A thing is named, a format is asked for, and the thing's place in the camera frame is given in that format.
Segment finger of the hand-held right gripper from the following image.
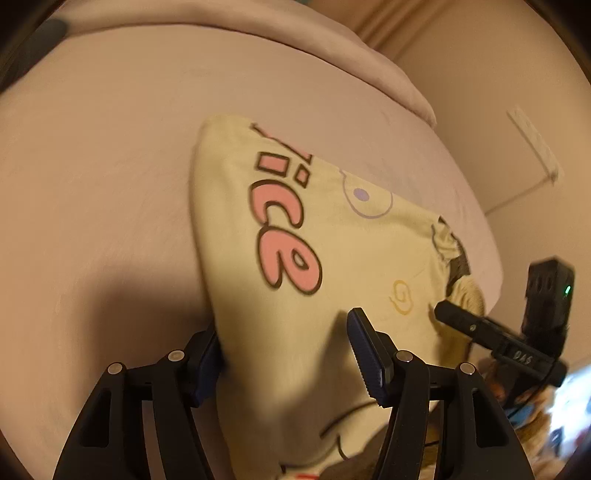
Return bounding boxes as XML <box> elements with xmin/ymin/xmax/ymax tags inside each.
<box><xmin>434</xmin><ymin>300</ymin><xmax>509</xmax><ymax>352</ymax></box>

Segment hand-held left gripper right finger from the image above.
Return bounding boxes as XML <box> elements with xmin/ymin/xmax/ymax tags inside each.
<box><xmin>346</xmin><ymin>307</ymin><xmax>532</xmax><ymax>480</ymax></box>

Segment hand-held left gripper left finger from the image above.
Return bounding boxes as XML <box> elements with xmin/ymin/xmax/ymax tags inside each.
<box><xmin>53</xmin><ymin>318</ymin><xmax>227</xmax><ymax>480</ymax></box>

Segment yellow printed pants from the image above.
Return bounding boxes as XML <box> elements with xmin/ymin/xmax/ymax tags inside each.
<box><xmin>189</xmin><ymin>114</ymin><xmax>488</xmax><ymax>480</ymax></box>

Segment white power strip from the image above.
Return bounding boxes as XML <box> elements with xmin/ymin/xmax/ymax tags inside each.
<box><xmin>507</xmin><ymin>107</ymin><xmax>565</xmax><ymax>185</ymax></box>

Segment bed with pink sheet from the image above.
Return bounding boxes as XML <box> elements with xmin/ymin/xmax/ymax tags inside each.
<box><xmin>0</xmin><ymin>44</ymin><xmax>504</xmax><ymax>480</ymax></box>

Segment beige curtain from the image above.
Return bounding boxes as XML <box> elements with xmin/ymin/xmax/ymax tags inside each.
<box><xmin>348</xmin><ymin>0</ymin><xmax>467</xmax><ymax>51</ymax></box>

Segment pink blanket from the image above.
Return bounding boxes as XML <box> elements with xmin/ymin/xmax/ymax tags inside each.
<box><xmin>28</xmin><ymin>0</ymin><xmax>437</xmax><ymax>127</ymax></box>

